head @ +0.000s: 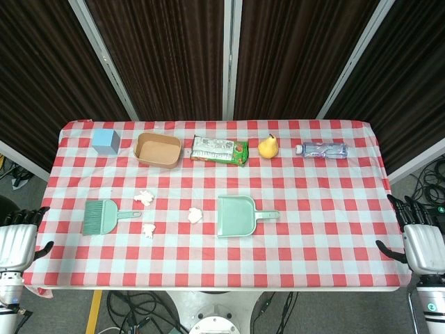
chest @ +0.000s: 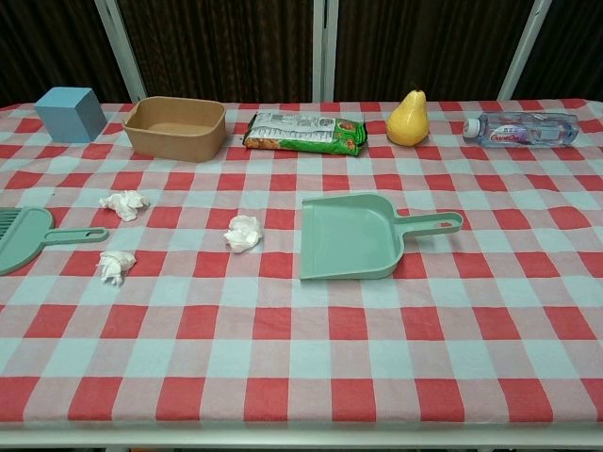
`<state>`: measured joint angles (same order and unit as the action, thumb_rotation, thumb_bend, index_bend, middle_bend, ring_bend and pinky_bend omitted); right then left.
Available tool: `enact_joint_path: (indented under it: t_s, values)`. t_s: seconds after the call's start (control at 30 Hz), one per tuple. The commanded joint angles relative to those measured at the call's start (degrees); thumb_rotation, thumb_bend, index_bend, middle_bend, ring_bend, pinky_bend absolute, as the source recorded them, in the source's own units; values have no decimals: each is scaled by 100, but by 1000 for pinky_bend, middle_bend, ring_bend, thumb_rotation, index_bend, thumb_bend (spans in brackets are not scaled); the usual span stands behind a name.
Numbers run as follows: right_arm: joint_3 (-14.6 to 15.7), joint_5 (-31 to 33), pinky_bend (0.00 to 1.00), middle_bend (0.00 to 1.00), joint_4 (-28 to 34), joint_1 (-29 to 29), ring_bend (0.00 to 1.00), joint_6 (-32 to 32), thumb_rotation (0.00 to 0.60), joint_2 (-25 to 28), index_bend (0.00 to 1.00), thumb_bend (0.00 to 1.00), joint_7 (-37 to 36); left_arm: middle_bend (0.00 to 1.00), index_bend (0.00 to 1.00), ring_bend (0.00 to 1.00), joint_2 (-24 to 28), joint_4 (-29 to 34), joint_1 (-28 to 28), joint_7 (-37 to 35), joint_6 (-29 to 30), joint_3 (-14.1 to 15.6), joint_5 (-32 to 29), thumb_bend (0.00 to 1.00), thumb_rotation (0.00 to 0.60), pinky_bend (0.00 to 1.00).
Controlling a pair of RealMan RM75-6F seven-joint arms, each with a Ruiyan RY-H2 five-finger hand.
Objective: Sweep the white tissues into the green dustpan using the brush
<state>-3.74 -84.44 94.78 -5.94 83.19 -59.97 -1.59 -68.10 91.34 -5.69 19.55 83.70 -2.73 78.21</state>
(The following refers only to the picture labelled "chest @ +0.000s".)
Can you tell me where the green plastic dustpan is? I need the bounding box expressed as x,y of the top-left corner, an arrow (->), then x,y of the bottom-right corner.
300,193 -> 465,282

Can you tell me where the white paper scrap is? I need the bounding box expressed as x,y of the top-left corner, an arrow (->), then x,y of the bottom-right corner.
99,189 -> 152,221
95,250 -> 138,287
223,215 -> 265,254

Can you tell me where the green plastic hand brush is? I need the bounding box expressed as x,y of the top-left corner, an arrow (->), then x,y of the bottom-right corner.
0,205 -> 110,277

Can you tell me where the green snack packet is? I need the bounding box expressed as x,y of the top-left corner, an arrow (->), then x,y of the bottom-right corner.
242,111 -> 368,157

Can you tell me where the red white checkered tablecloth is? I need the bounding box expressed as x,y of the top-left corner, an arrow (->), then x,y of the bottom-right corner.
0,98 -> 603,437

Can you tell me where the yellow pear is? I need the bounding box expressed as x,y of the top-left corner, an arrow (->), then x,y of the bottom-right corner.
385,84 -> 431,147

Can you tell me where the brown paper tray box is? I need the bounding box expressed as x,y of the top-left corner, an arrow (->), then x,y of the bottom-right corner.
122,96 -> 227,164

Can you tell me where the dark brown partition panel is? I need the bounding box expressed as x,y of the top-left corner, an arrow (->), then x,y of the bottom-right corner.
333,0 -> 536,103
513,0 -> 603,101
116,0 -> 316,104
0,0 -> 131,107

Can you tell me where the clear plastic water bottle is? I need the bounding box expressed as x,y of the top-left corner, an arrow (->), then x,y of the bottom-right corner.
463,111 -> 579,148

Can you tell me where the light blue cube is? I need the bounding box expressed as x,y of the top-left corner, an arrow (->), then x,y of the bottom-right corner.
33,86 -> 108,144

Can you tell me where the white upright partition post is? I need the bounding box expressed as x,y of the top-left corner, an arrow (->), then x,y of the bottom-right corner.
310,0 -> 339,103

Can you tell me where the white slanted partition post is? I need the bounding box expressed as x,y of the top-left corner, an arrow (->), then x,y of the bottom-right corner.
497,0 -> 553,101
92,0 -> 148,103

